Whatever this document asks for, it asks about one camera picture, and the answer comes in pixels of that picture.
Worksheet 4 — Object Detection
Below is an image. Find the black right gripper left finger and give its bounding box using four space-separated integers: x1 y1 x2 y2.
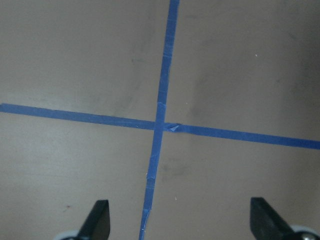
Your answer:
76 199 111 240

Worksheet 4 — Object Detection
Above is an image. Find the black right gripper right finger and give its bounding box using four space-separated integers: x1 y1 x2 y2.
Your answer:
249 197 298 240

